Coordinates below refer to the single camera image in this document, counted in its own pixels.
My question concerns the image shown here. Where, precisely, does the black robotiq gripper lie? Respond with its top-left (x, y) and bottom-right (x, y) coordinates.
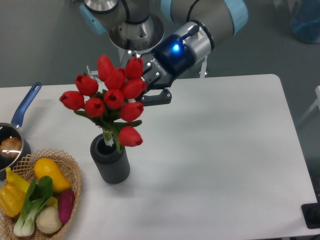
top-left (120, 34), bottom-right (194, 107)

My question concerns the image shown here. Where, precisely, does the red tulip bouquet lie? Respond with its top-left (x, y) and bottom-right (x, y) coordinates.
top-left (59, 54), bottom-right (147, 153)

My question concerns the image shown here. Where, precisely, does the dark grey ribbed vase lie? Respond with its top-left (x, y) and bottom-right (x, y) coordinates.
top-left (90, 134), bottom-right (131, 185)

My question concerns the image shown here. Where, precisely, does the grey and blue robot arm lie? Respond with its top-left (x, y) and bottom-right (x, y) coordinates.
top-left (79, 0), bottom-right (248, 106)

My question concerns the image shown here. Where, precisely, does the yellow mango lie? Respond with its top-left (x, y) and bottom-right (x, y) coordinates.
top-left (33, 158), bottom-right (71, 193)

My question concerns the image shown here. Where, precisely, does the purple eggplant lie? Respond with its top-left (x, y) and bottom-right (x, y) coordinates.
top-left (57, 189), bottom-right (75, 224)

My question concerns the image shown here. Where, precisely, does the woven wicker basket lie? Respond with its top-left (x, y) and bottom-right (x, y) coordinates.
top-left (0, 149), bottom-right (81, 240)

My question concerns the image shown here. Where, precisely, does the brown bread in pan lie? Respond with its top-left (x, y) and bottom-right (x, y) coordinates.
top-left (0, 137), bottom-right (22, 154)

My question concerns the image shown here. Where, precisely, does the green bok choy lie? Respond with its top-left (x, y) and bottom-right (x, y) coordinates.
top-left (13, 176), bottom-right (53, 237)

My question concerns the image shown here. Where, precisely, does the blue object in background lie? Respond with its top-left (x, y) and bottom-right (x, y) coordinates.
top-left (290, 0), bottom-right (320, 44)

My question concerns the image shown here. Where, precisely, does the white garlic bulb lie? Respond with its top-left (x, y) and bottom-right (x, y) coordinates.
top-left (35, 206), bottom-right (63, 234)

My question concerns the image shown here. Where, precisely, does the yellow bell pepper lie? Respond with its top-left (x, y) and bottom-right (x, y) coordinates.
top-left (0, 183), bottom-right (26, 218)

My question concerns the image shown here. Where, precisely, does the black device at table edge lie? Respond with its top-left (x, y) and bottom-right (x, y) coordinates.
top-left (301, 203), bottom-right (320, 229)

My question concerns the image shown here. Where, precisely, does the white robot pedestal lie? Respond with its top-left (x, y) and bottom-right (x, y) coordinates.
top-left (85, 13), bottom-right (209, 81)

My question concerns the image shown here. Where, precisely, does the blue handled saucepan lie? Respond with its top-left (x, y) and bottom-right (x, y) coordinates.
top-left (0, 82), bottom-right (42, 181)

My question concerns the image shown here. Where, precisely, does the white frame at right edge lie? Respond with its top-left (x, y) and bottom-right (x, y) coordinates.
top-left (297, 85), bottom-right (320, 127)

